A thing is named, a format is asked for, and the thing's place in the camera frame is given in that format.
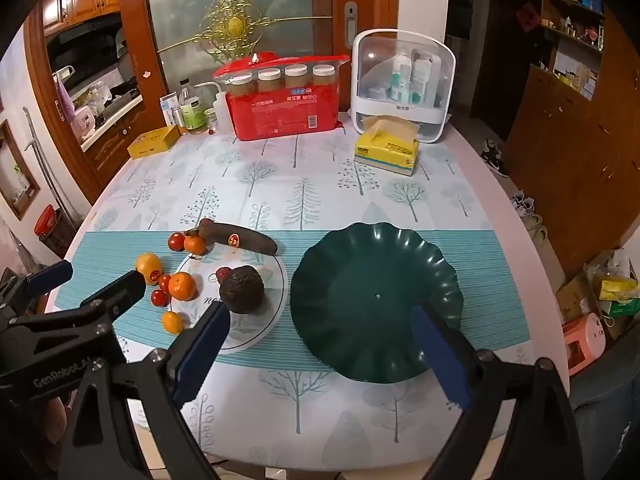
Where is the red cherry tomato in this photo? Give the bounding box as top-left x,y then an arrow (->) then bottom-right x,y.
167,232 -> 186,252
158,274 -> 171,294
150,289 -> 170,308

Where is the yellow orange with sticker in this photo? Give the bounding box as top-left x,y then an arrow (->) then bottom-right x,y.
134,252 -> 163,285

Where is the small yellow-orange kumquat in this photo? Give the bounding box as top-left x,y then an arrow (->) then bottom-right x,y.
160,311 -> 184,335

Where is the orange tangerine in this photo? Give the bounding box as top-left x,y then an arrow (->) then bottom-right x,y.
167,272 -> 198,301
183,235 -> 207,256

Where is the dark red lychee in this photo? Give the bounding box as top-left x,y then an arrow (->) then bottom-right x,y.
215,266 -> 232,283

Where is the dark overripe banana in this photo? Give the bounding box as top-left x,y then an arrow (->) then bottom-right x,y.
182,218 -> 278,256

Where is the dark avocado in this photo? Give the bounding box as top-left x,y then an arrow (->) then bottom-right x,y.
218,266 -> 265,314

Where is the person left hand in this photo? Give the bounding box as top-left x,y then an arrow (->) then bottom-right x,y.
43,398 -> 67,444

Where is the pink plastic stool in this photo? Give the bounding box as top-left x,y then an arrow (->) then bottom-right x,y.
563,313 -> 606,376

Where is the white round printed placemat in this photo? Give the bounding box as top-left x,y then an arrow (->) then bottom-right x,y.
169,245 -> 288,354

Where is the tree print tablecloth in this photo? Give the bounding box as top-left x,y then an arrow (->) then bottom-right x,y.
67,125 -> 566,472

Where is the yellow cardboard box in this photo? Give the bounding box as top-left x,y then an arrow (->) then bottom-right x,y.
127,125 -> 180,159

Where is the yellow green snack bag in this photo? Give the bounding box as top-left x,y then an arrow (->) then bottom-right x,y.
584,249 -> 639,318

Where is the white squeeze bottle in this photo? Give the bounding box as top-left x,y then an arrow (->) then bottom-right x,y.
195,80 -> 235,134

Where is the green label bottle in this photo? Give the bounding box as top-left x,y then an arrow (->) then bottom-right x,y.
178,78 -> 207,132

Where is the dark green scalloped plate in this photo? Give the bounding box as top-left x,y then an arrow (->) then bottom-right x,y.
290,222 -> 464,384

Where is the red paper cup package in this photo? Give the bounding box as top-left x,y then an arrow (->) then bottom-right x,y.
213,52 -> 349,141

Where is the brown wooden cabinet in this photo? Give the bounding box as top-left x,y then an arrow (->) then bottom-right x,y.
506,0 -> 639,278

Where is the glass sliding door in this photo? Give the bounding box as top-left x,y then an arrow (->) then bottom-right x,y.
119,0 -> 399,128

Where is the yellow tissue box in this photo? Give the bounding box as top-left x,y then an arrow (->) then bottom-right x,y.
355,115 -> 419,177

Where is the white clear storage case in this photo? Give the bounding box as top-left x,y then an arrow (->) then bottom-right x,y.
349,28 -> 457,144

